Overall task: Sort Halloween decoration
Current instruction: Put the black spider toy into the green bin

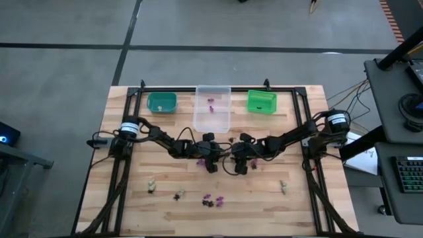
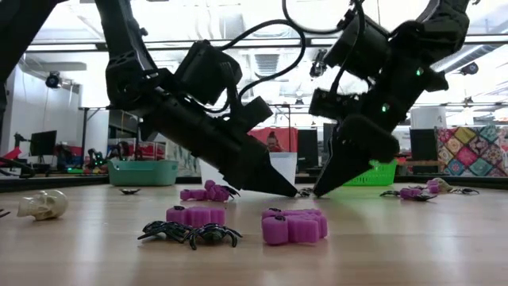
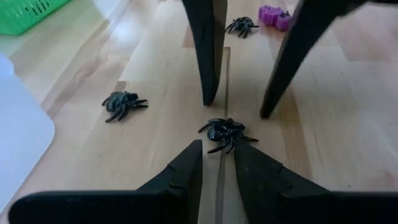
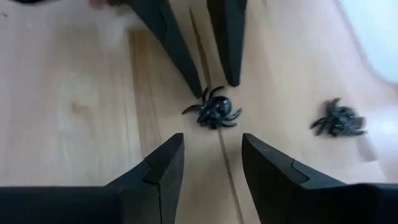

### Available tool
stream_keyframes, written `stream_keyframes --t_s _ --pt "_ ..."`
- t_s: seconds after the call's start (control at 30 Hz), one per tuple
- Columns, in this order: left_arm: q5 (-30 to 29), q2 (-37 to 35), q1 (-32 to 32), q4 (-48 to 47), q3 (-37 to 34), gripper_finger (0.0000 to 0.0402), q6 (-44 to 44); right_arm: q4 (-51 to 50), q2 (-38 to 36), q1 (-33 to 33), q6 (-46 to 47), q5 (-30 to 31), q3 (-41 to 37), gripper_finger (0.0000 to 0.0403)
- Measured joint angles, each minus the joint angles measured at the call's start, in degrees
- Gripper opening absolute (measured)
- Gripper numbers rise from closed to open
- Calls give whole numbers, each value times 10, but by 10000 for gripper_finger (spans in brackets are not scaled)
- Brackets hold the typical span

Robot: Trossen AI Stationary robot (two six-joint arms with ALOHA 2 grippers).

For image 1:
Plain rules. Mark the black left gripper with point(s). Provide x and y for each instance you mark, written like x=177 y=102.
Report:
x=209 y=152

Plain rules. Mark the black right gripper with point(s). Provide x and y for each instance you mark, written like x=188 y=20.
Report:
x=244 y=152

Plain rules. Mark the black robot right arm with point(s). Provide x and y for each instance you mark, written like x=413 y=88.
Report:
x=291 y=135

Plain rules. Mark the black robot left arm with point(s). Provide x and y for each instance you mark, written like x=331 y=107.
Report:
x=158 y=134

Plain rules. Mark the clear plastic bin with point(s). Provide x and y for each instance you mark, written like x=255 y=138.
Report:
x=215 y=122

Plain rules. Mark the green plastic basket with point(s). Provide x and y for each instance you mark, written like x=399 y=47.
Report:
x=267 y=99

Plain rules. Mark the teal plastic bin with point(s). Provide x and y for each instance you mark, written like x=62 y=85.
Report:
x=167 y=99

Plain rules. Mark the black table clamp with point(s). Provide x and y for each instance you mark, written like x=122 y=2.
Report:
x=266 y=83
x=142 y=83

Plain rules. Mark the black connector box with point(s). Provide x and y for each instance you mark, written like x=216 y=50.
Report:
x=97 y=142

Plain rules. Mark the white paper sheet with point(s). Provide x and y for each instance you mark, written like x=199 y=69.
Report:
x=363 y=158

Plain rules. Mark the black caster wheel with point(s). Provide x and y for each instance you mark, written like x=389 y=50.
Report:
x=382 y=210

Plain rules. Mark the grey desk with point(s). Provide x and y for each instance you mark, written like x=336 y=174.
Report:
x=396 y=205
x=386 y=99

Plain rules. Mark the backlit black keyboard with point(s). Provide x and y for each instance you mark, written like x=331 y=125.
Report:
x=409 y=173

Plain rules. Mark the black round headphones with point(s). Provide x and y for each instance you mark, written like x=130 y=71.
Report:
x=411 y=112

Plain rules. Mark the black flat device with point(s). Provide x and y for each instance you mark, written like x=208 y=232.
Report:
x=416 y=74

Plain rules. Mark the grey metal cart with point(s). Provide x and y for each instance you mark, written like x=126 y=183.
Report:
x=20 y=172

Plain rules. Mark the black box with blue light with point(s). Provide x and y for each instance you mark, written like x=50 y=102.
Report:
x=8 y=134

